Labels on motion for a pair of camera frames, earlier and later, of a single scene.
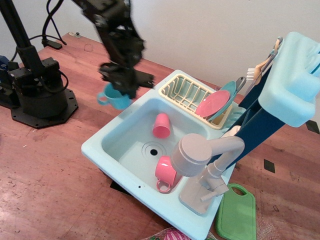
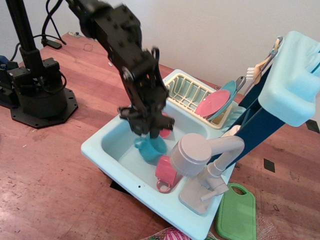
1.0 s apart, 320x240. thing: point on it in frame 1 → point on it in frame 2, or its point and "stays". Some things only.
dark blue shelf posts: x=258 y=126 stays
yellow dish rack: x=187 y=95 stays
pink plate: x=212 y=103 stays
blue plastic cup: x=111 y=96 → x=151 y=149
